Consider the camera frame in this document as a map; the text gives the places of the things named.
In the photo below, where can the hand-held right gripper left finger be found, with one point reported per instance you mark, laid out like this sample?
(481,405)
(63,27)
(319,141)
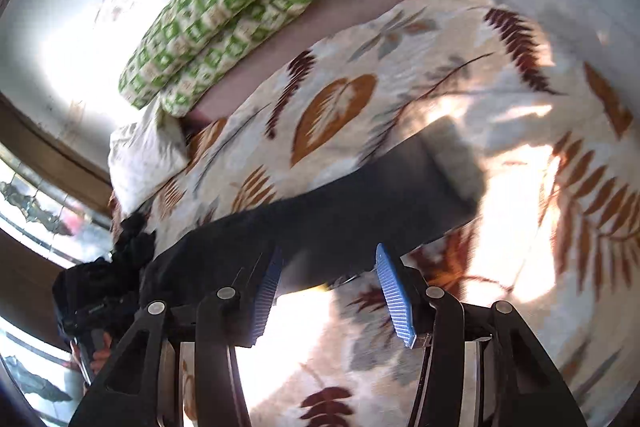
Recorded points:
(267,292)

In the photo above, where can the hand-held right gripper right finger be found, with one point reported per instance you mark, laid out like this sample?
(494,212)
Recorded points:
(392,292)

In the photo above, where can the black pants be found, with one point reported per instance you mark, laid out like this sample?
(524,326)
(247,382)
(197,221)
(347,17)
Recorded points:
(350,217)

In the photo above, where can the person's left hand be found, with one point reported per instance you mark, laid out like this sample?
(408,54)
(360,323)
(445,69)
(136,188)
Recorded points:
(101,352)

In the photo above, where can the wooden door with glass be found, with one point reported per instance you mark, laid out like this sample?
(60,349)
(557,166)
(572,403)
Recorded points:
(35,207)

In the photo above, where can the white pillow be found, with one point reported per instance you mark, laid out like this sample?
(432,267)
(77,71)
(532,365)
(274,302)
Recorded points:
(145,157)

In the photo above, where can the leaf-print fleece blanket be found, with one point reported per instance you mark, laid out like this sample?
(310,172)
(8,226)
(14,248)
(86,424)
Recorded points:
(450,57)

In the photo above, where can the pink bed sheet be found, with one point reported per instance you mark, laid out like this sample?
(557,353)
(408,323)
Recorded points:
(320,22)

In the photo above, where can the green patterned folded quilt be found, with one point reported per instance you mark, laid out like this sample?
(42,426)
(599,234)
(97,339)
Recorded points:
(225,7)

